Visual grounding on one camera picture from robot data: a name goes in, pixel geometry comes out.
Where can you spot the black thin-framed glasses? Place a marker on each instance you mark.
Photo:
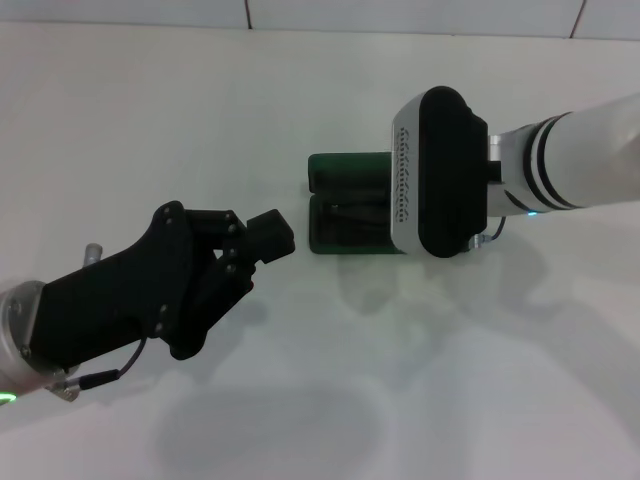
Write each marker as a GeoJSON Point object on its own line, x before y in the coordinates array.
{"type": "Point", "coordinates": [350, 210]}

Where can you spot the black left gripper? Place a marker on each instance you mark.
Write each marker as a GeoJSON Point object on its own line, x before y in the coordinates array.
{"type": "Point", "coordinates": [100, 305]}

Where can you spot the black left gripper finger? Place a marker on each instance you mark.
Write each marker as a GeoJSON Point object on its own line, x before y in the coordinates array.
{"type": "Point", "coordinates": [272, 235]}

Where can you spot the silver left gripper connector stub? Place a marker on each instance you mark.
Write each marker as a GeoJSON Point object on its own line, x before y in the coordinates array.
{"type": "Point", "coordinates": [91, 254]}

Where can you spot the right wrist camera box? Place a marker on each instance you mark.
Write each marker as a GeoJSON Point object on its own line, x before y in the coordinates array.
{"type": "Point", "coordinates": [450, 175]}

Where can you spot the green glasses case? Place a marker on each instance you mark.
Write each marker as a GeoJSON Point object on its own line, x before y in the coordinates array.
{"type": "Point", "coordinates": [345, 170]}

